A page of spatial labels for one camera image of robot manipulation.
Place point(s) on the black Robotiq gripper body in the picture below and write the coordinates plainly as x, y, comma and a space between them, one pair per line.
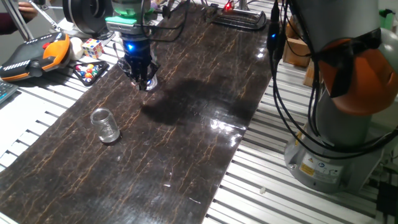
136, 51

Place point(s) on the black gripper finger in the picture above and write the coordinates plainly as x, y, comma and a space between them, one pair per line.
134, 74
146, 76

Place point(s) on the small clear glass jar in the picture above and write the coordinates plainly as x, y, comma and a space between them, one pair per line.
105, 127

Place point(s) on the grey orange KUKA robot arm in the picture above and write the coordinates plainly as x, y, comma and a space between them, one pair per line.
335, 25

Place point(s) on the person forearm maroon sleeve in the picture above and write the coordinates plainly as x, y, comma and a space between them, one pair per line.
9, 23

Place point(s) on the clear plastic cup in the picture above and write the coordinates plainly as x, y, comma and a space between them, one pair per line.
153, 85

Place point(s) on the person hand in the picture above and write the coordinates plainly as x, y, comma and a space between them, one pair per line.
28, 11

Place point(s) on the black triangle with billiard balls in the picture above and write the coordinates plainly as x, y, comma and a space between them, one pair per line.
90, 73

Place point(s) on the Rubik's cube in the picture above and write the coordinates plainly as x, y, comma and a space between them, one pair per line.
92, 48

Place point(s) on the white round ball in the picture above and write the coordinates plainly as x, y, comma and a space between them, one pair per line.
76, 48

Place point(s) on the black filament spool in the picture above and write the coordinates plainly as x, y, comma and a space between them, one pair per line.
77, 15

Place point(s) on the dark marble pattern mat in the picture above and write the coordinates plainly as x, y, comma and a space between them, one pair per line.
186, 149

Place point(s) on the thin silver rod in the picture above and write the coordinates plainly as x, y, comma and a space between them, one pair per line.
46, 15

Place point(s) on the small circuit board red light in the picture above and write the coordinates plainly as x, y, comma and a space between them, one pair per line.
228, 6

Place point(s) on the orange black teach pendant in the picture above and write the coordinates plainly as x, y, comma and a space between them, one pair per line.
28, 59

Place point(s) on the grey metal tripod leg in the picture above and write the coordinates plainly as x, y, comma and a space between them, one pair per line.
18, 20

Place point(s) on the black USB hub blue light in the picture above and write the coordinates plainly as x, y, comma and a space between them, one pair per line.
273, 35

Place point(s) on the cardboard box with flaps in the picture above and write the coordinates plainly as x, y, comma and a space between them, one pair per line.
295, 49

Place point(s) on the long cardboard box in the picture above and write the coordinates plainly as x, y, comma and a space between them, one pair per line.
308, 74

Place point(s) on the small white scrap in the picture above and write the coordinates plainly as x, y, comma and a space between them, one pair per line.
263, 190

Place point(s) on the green mini pool table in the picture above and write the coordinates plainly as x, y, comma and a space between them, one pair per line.
385, 21

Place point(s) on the grey wrist camera green mount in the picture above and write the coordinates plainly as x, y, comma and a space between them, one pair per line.
124, 25

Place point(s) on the aluminium frame strut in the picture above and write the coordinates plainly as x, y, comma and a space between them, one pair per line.
243, 3

